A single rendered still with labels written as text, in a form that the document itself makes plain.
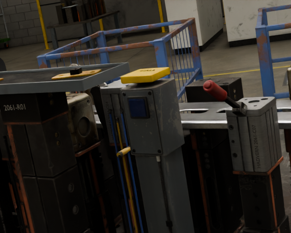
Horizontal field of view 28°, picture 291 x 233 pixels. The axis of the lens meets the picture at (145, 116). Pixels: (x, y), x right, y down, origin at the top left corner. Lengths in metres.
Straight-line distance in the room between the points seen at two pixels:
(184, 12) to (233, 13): 0.77
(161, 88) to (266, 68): 2.38
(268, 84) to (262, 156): 2.27
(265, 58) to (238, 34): 6.13
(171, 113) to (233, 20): 8.45
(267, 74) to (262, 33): 0.23
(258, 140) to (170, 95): 0.19
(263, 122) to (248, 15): 8.34
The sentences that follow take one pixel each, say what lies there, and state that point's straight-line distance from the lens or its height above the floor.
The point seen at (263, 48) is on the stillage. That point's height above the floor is 0.82.
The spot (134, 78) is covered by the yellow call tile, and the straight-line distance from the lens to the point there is 0.91.
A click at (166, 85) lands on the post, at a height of 1.14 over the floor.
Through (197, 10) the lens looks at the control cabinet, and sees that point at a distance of 9.36.
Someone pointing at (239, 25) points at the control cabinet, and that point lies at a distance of 9.36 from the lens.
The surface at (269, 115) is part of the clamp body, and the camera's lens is 1.05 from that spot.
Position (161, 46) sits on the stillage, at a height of 0.90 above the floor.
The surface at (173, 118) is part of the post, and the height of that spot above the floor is 1.08.
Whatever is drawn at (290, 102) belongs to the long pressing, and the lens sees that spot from 1.27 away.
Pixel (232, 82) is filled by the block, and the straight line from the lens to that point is 1.42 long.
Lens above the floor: 1.31
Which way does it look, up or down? 13 degrees down
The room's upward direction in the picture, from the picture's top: 10 degrees counter-clockwise
